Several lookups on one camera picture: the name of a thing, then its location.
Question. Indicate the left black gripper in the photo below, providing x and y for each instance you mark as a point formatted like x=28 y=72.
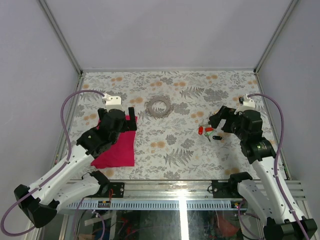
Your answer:
x=131 y=124

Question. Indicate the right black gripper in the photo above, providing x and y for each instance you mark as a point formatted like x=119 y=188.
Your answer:
x=222 y=114

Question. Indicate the red tag key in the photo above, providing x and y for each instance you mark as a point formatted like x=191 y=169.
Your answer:
x=200 y=130
x=209 y=129

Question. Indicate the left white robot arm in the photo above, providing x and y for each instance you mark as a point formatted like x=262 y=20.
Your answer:
x=42 y=200

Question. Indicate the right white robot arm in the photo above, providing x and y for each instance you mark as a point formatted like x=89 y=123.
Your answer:
x=281 y=217

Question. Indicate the black tag key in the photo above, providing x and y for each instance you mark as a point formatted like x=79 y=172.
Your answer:
x=217 y=137

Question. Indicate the green tag key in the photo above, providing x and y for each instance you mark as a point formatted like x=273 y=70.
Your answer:
x=207 y=135

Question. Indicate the red cloth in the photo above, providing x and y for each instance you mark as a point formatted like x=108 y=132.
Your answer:
x=120 y=154

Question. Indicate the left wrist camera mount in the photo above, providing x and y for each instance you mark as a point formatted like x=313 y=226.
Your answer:
x=112 y=102

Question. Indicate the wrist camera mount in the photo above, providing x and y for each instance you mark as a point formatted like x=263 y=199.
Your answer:
x=246 y=103
x=112 y=102

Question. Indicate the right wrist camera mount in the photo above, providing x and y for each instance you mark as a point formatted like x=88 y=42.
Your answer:
x=246 y=103

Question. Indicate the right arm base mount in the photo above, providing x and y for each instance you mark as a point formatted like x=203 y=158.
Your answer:
x=228 y=189

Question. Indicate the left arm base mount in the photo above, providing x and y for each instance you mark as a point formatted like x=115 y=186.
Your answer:
x=110 y=190

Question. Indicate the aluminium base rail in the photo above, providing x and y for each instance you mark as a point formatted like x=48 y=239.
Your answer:
x=161 y=195

